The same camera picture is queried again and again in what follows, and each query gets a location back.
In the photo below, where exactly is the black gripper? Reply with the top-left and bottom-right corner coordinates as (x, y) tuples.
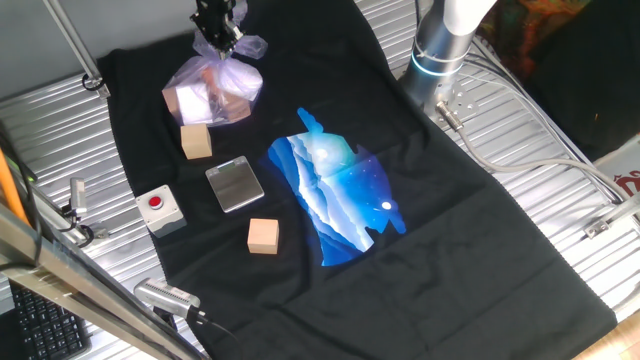
(189, 0), (246, 55)

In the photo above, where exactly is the large black bag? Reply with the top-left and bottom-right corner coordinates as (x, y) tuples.
(522, 0), (640, 162)

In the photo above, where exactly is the black cloth with blue print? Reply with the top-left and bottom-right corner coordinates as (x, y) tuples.
(97, 0), (619, 360)

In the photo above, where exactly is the white box with red print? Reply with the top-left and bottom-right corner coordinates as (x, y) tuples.
(593, 132), (640, 202)

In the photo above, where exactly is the silver ribbed depth camera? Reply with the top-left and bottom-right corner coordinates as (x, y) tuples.
(133, 277), (202, 321)

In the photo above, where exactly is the translucent purple plastic bag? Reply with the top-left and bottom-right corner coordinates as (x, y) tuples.
(161, 0), (270, 127)

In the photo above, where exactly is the black looped cable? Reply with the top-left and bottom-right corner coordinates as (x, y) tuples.
(59, 212), (97, 250)

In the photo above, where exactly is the small grey camera on rail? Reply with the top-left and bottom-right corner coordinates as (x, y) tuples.
(68, 176), (89, 217)

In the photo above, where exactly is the grey box with red button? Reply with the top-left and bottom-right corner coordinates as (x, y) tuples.
(135, 184), (188, 239)

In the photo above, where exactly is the metal mounting rail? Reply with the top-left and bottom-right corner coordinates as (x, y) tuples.
(27, 189), (110, 246)

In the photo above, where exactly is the slanted aluminium pole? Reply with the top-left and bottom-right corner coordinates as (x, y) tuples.
(42, 0), (112, 100)

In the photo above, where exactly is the silver digital scale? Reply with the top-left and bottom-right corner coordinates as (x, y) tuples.
(204, 155), (266, 214)

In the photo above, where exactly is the thick grey base cable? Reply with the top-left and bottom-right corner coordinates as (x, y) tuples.
(434, 99), (632, 204)

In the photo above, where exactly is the aluminium frame beam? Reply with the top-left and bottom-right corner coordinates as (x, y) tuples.
(0, 202), (204, 360)

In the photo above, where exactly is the colourful patterned fabric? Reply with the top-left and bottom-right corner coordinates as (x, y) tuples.
(477, 0), (594, 84)

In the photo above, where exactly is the black computer keyboard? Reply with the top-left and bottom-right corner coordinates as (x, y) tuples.
(9, 282), (94, 360)

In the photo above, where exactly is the metal angle bracket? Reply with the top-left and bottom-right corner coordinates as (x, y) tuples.
(583, 193), (640, 240)

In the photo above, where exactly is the orange pole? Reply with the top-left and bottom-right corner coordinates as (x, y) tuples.
(0, 148), (30, 227)

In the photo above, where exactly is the light wooden cube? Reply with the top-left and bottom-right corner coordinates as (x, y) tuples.
(246, 217), (280, 256)
(179, 122), (214, 161)

